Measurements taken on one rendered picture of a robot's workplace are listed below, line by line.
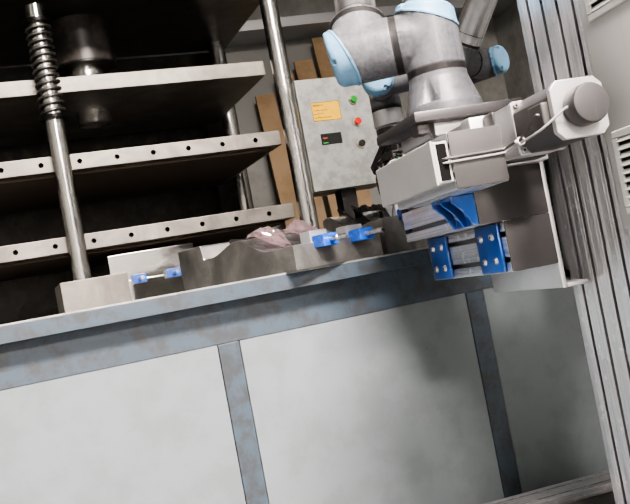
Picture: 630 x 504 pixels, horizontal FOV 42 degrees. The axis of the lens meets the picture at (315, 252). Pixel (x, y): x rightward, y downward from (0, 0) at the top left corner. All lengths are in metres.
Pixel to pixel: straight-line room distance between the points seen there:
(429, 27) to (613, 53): 0.44
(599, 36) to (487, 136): 0.22
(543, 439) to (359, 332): 0.57
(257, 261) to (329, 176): 1.06
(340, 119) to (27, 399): 1.64
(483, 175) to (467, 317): 0.82
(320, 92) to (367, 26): 1.33
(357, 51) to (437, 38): 0.15
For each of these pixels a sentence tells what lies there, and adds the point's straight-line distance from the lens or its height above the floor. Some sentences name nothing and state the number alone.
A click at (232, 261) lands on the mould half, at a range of 2.00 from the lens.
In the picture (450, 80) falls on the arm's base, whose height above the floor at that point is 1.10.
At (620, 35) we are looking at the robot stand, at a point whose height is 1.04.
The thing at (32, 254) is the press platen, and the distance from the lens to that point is 2.62.
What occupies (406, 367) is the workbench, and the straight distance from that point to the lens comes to 2.00.
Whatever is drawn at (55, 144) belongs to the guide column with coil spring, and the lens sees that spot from 2.63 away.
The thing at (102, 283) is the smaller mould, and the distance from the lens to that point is 1.94.
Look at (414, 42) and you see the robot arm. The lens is 1.65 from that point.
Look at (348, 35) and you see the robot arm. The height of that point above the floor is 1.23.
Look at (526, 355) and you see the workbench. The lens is 2.17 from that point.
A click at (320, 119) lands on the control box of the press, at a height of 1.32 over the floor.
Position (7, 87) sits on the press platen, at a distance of 2.75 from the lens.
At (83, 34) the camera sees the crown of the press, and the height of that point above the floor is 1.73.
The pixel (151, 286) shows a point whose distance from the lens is 2.64.
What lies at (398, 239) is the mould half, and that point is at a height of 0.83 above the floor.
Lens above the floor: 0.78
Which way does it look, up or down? 2 degrees up
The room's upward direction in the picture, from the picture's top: 11 degrees counter-clockwise
